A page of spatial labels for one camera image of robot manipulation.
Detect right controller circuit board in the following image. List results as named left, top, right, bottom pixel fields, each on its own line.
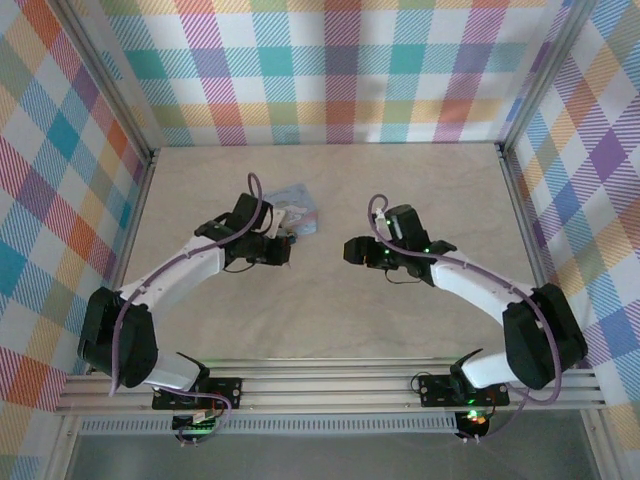
left=458, top=408, right=494, bottom=432

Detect controller circuit board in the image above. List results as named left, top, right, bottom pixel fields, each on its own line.
left=172, top=412, right=222, bottom=437
left=458, top=408, right=494, bottom=432

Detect left controller circuit board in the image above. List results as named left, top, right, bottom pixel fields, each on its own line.
left=172, top=412, right=222, bottom=437

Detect aluminium left side rail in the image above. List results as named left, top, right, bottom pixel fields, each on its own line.
left=84, top=148, right=160, bottom=374

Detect aluminium right side rail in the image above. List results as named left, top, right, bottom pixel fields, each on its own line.
left=494, top=143, right=576, bottom=371

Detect aluminium front frame rail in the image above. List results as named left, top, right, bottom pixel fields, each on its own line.
left=53, top=357, right=607, bottom=415

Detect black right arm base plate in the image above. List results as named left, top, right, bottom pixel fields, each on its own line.
left=418, top=373, right=511, bottom=408

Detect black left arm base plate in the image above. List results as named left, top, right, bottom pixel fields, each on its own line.
left=151, top=377, right=244, bottom=412

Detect grey slotted cable duct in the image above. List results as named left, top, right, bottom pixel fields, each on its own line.
left=79, top=412, right=459, bottom=437

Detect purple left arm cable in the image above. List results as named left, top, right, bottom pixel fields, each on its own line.
left=108, top=172, right=266, bottom=427

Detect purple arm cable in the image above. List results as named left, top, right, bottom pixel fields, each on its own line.
left=108, top=172, right=266, bottom=427
left=368, top=193, right=564, bottom=442

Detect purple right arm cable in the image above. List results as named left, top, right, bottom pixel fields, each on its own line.
left=368, top=193, right=564, bottom=442

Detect aluminium right frame post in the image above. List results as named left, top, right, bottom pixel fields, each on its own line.
left=498, top=0, right=599, bottom=151

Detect aluminium frame post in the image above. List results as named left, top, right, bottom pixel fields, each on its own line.
left=55, top=0, right=159, bottom=157
left=498, top=0, right=599, bottom=151

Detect aluminium left frame post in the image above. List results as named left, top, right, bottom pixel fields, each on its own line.
left=55, top=0, right=159, bottom=157

